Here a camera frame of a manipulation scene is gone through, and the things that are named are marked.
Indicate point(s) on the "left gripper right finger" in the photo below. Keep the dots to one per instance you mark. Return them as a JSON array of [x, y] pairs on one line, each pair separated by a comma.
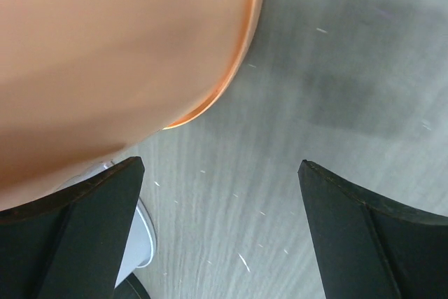
[[368, 245]]

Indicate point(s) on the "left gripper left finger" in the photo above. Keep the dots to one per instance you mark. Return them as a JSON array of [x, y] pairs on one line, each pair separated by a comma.
[[70, 244]]

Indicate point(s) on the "orange bucket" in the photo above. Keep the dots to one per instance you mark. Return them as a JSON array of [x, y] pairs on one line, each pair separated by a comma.
[[82, 80]]

